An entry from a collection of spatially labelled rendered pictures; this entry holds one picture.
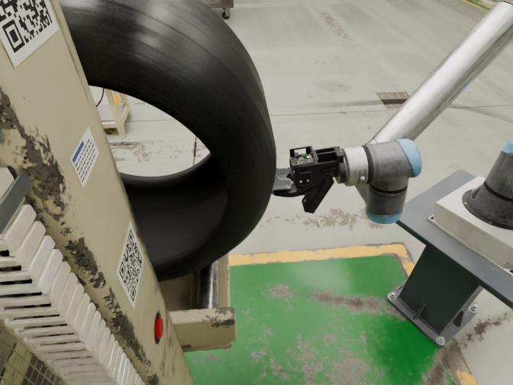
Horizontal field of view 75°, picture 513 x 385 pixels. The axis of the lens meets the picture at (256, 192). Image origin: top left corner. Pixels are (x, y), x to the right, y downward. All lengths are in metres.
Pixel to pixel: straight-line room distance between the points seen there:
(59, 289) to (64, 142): 0.11
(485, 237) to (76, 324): 1.26
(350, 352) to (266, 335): 0.38
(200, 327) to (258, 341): 1.01
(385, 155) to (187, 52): 0.48
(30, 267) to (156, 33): 0.31
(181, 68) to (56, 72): 0.19
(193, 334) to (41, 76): 0.56
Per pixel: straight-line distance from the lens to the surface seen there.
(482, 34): 0.96
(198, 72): 0.47
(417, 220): 1.44
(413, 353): 1.82
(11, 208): 0.25
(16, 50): 0.26
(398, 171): 0.80
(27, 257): 0.27
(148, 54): 0.45
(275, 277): 1.86
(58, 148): 0.29
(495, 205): 1.40
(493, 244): 1.38
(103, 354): 0.40
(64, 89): 0.31
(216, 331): 0.72
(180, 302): 0.88
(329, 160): 0.77
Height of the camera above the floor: 1.55
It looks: 42 degrees down
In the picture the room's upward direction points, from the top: straight up
